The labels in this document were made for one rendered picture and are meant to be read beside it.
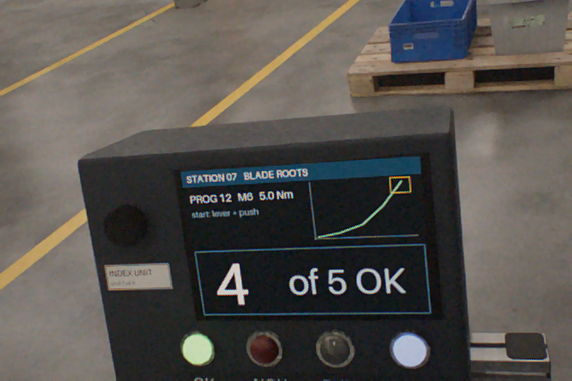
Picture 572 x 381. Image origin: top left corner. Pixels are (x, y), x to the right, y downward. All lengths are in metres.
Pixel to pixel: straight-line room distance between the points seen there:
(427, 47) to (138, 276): 3.39
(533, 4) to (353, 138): 3.30
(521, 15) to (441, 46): 0.42
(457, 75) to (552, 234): 1.38
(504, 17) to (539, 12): 0.16
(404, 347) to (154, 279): 0.18
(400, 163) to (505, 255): 2.06
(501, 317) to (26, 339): 1.58
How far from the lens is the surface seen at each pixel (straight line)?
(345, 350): 0.48
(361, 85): 3.86
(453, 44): 3.81
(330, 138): 0.45
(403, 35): 3.83
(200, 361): 0.52
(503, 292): 2.34
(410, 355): 0.48
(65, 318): 2.67
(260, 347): 0.49
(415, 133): 0.44
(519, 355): 0.57
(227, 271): 0.49
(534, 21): 3.76
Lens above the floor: 1.44
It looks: 26 degrees down
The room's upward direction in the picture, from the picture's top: 11 degrees counter-clockwise
